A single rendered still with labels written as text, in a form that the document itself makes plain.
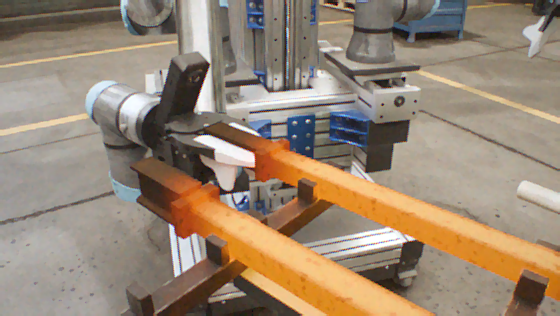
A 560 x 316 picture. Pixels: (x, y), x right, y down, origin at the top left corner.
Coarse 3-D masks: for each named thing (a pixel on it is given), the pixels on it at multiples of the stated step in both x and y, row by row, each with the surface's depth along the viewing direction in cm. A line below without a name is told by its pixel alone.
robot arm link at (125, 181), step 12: (132, 144) 67; (108, 156) 69; (120, 156) 68; (132, 156) 68; (144, 156) 69; (108, 168) 71; (120, 168) 69; (120, 180) 70; (132, 180) 70; (120, 192) 71; (132, 192) 71
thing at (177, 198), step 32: (160, 192) 42; (192, 192) 40; (192, 224) 39; (224, 224) 36; (256, 224) 36; (256, 256) 34; (288, 256) 33; (320, 256) 33; (288, 288) 33; (320, 288) 30; (352, 288) 30
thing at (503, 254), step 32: (224, 128) 53; (256, 160) 47; (288, 160) 46; (320, 192) 44; (352, 192) 41; (384, 192) 41; (384, 224) 40; (416, 224) 37; (448, 224) 36; (480, 224) 36; (480, 256) 34; (512, 256) 33; (544, 256) 33
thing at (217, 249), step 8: (256, 216) 38; (264, 216) 38; (208, 240) 35; (216, 240) 35; (224, 240) 35; (208, 248) 35; (216, 248) 35; (224, 248) 35; (208, 256) 36; (216, 256) 35; (224, 256) 35; (224, 264) 35
